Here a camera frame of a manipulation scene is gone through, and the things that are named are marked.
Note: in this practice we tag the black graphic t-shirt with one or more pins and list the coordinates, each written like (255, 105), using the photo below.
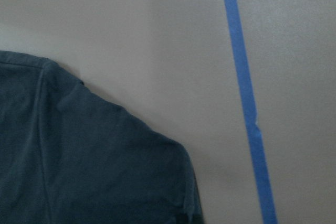
(69, 156)

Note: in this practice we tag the brown paper table cover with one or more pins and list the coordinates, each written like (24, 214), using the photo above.
(170, 63)

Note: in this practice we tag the blue tape line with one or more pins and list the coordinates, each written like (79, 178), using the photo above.
(254, 134)

